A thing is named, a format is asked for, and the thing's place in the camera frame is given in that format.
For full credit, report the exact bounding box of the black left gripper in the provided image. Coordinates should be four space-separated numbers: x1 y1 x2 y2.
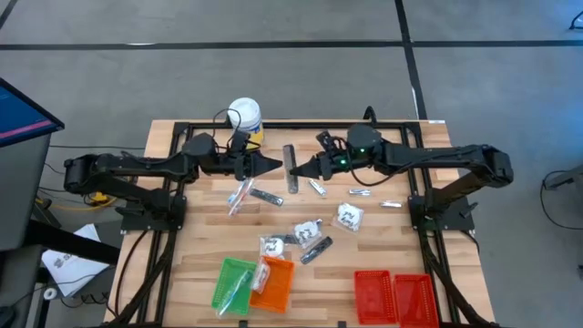
213 152 284 181

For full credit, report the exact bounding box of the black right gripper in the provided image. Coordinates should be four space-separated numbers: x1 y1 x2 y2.
289 152 354 181

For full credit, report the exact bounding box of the blue toothbrush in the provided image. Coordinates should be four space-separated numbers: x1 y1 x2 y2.
227 177 255 206
216 268 254 318

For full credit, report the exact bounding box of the black packaged comb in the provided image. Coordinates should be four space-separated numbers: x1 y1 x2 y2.
299 236 334 266
249 187 285 208
281 143 300 195
272 232 300 246

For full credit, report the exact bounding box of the clear bag with white cotton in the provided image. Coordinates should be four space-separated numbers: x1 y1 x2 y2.
259 234 288 261
251 262 272 294
292 219 324 250
332 201 366 234

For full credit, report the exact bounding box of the orange plastic basket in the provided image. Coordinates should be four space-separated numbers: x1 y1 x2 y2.
249 254 296 315

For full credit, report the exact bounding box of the green plastic basket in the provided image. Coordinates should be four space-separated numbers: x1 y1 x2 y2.
210 256 259 317

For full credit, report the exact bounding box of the white-lidded yellow wipes canister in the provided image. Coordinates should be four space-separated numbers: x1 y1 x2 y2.
227 97 266 151

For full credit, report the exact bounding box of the red plastic basket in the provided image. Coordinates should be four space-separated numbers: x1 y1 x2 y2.
353 269 399 326
393 272 441 328

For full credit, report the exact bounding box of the black beam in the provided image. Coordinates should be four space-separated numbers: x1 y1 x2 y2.
22 220 122 265

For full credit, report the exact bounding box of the white paper sheet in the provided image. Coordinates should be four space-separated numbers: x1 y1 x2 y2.
40 222 110 297

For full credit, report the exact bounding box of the grey cabinet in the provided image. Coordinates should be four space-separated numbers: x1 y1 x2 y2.
0 133 52 252

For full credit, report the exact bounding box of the blue-screen monitor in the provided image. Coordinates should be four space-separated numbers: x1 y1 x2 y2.
0 77 66 148

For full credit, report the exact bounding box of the dark grey cart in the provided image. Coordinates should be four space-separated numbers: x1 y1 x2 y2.
0 248 46 328

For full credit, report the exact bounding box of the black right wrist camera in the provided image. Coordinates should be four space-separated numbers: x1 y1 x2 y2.
316 130 339 155

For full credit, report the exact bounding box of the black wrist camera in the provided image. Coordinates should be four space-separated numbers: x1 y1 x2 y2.
229 131 250 155
316 130 339 155

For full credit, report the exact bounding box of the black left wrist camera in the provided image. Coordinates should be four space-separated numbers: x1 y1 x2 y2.
229 131 250 155

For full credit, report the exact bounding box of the black right camera cable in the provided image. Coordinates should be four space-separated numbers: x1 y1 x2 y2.
350 159 412 188

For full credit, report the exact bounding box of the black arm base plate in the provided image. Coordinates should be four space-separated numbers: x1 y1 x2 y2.
407 194 479 232
116 194 188 232

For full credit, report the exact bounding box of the yellow cable with plug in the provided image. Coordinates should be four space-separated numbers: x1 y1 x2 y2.
36 189 122 212

